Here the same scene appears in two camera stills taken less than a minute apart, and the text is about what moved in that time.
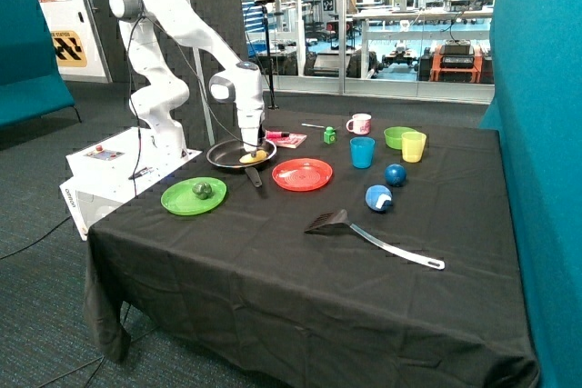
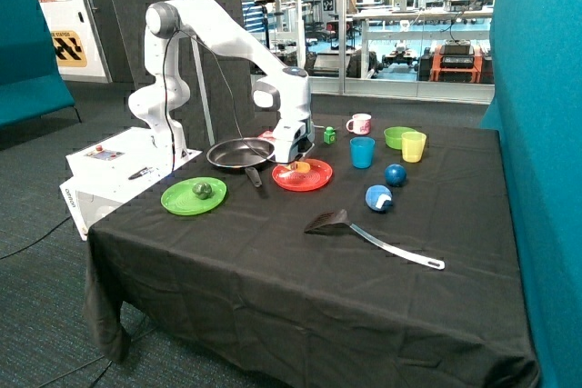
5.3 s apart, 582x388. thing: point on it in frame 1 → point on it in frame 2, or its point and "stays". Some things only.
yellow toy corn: (260, 155) → (301, 166)
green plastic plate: (180, 199) stays
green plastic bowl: (393, 135) stays
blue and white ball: (379, 198) stays
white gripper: (249, 119) → (292, 138)
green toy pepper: (203, 190) stays
